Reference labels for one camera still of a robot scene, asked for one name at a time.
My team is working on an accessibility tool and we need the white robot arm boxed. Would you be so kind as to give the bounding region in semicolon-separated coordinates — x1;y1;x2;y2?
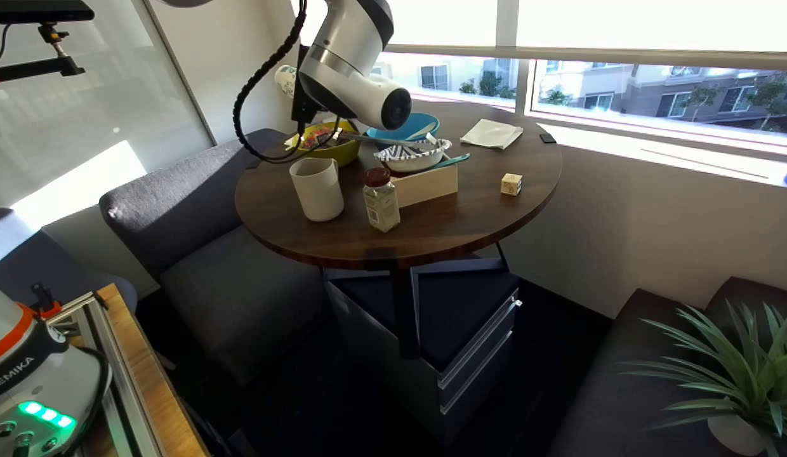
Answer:
300;0;412;129

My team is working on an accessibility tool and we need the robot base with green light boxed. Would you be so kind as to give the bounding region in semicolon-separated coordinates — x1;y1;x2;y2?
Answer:
0;290;108;457

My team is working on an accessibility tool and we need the blue bowl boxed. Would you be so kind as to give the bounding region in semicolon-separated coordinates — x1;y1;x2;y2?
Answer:
362;113;439;146

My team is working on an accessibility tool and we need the yellow bowl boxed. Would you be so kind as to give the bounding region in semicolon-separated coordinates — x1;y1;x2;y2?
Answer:
285;120;357;169

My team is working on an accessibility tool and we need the spice jar with brown lid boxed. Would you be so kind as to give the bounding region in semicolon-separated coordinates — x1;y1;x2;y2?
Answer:
362;169;401;232

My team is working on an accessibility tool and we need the white rectangular box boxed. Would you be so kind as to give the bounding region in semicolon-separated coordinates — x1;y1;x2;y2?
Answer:
394;169;456;208

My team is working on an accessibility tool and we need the round wooden table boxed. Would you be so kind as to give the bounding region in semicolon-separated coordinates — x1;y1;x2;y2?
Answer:
234;103;564;269

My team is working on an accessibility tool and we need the white patterned plate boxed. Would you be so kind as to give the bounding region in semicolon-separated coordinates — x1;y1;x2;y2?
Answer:
376;141;452;174

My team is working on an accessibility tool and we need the white ceramic mug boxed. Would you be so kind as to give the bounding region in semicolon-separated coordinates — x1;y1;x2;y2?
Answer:
288;158;344;224

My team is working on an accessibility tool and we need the teal spoon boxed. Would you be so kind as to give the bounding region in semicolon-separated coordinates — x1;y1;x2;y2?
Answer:
424;152;470;174

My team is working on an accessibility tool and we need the grey drawer cabinet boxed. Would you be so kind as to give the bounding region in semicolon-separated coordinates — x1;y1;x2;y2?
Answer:
325;257;521;445

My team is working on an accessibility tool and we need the small yellow cube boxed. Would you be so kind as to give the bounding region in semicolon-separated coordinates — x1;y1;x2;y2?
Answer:
499;174;523;199

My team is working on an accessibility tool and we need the white folded napkin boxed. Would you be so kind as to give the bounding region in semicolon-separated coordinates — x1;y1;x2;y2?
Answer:
458;120;523;149

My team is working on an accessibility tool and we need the dark grey armchair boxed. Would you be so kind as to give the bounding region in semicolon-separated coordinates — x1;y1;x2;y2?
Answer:
99;141;326;383

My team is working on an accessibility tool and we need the dark sofa at right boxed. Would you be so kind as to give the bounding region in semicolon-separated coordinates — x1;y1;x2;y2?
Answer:
547;276;787;457

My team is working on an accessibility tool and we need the green potted plant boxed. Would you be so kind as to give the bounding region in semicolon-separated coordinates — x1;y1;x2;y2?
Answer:
625;303;787;457

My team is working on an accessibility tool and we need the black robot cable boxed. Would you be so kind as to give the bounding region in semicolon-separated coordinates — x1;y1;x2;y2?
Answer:
230;0;344;166

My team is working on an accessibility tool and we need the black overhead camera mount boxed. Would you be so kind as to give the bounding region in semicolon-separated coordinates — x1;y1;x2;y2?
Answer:
0;0;93;83

